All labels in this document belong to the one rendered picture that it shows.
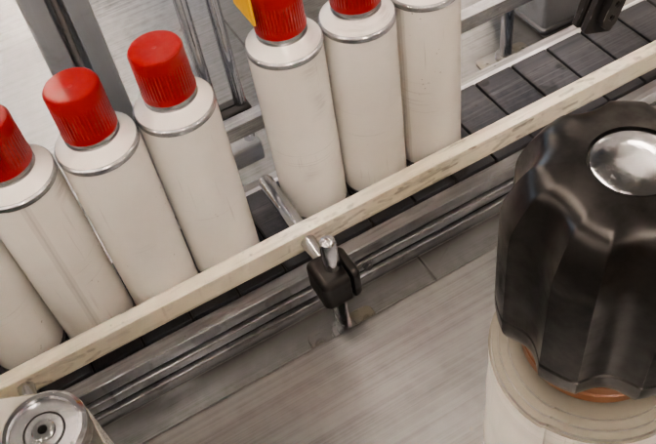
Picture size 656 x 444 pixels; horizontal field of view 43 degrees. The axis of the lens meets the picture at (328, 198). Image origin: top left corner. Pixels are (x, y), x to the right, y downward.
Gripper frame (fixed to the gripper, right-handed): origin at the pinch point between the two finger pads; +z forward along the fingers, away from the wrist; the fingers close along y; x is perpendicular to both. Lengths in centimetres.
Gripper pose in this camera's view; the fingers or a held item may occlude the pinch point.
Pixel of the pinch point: (599, 6)
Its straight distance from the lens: 72.3
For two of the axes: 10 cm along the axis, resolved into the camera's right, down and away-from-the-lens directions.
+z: -1.8, 7.5, 6.3
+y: 4.8, 6.3, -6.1
